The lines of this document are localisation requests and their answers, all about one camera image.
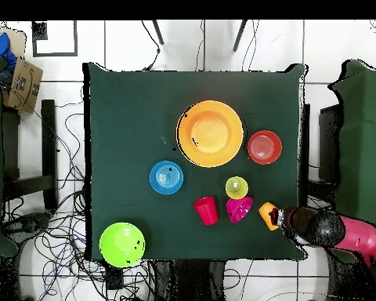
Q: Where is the amber yellow cup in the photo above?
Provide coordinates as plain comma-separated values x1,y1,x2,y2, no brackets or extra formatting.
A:
262,206,281,232

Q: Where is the orange cup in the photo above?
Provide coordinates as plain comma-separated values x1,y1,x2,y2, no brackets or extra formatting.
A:
258,201,273,220

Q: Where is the magenta bowl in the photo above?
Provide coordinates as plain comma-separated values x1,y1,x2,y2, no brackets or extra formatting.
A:
226,196,254,225

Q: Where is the red cup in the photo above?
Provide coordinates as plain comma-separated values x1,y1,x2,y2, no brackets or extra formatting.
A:
193,196,219,227

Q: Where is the flat-bottomed blue bowl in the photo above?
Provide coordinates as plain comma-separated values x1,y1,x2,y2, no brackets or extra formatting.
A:
149,160,185,196

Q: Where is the large yellow bowl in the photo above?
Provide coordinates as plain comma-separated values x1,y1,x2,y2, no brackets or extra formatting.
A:
175,100,245,169

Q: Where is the green bowl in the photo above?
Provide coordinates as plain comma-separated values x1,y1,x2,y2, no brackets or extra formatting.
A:
99,222,146,269

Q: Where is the pale yellow cup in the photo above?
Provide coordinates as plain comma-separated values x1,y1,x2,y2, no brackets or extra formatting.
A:
225,176,249,201

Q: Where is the orange bowl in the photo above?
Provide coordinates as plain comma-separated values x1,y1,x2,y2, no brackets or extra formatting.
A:
247,129,284,166

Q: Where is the dark green tablecloth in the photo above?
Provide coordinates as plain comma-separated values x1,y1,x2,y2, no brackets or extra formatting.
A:
82,62,308,262

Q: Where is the cardboard box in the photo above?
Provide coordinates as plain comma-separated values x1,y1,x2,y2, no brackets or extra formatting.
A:
2,57,44,114

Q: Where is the blue cloth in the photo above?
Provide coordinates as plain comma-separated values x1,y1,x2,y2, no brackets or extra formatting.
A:
0,32,18,70

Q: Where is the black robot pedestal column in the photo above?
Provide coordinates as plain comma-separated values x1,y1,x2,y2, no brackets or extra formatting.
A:
153,259,227,301

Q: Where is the tangle of black cables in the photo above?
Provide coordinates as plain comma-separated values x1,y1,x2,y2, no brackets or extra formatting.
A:
2,93,151,301

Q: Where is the black tripod cable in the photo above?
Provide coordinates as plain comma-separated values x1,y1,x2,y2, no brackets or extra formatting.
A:
140,20,161,71

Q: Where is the black stool frame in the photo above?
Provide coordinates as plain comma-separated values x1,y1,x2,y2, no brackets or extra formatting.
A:
1,99,59,211

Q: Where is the black pedestal foot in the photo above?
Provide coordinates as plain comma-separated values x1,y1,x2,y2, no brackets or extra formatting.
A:
1,212,52,244

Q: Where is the grey square frame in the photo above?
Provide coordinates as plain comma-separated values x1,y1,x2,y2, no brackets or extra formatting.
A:
31,20,78,58

